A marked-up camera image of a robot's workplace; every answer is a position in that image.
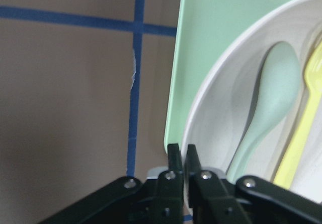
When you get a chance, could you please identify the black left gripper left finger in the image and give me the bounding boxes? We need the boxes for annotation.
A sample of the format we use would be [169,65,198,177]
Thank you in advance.
[45,144,183,223]

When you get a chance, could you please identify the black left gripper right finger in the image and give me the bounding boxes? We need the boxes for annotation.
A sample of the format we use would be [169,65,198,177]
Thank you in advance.
[185,144,321,223]

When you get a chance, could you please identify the white round plate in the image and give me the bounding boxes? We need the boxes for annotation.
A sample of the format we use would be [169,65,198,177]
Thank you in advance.
[181,0,322,207]

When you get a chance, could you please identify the yellow plastic fork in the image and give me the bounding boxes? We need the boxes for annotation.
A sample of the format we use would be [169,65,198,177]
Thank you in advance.
[273,35,321,189]

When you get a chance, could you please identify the mint green plastic spoon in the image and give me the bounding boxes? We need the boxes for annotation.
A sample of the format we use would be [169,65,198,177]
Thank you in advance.
[227,41,300,183]

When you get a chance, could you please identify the mint green tray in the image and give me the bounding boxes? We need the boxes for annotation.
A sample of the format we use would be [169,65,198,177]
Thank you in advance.
[164,0,291,144]

